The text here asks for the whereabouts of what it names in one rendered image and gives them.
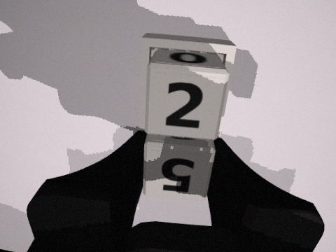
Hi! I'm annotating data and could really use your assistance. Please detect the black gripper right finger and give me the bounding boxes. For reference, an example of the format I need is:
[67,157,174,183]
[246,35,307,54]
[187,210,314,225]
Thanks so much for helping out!
[207,138,325,252]

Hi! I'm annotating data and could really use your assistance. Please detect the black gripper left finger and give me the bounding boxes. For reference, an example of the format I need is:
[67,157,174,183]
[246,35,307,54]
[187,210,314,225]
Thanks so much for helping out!
[27,130,147,252]

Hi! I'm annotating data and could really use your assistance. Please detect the grey cube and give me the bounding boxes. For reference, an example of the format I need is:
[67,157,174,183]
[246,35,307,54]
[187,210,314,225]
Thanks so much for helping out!
[145,49,229,141]
[143,134,216,201]

